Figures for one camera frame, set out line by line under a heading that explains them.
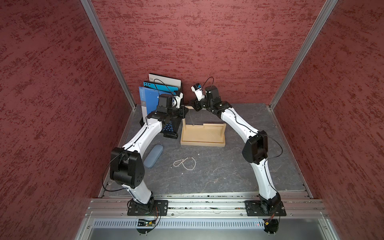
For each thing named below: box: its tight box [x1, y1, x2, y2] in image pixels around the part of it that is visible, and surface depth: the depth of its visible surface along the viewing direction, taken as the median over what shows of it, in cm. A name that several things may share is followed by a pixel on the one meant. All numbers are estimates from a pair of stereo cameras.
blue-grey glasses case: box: [143, 144, 164, 169], surface depth 92 cm
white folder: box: [148, 73, 181, 90], surface depth 100 cm
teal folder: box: [143, 81, 179, 94], surface depth 94 cm
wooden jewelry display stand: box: [180, 118, 227, 147], surface depth 103 cm
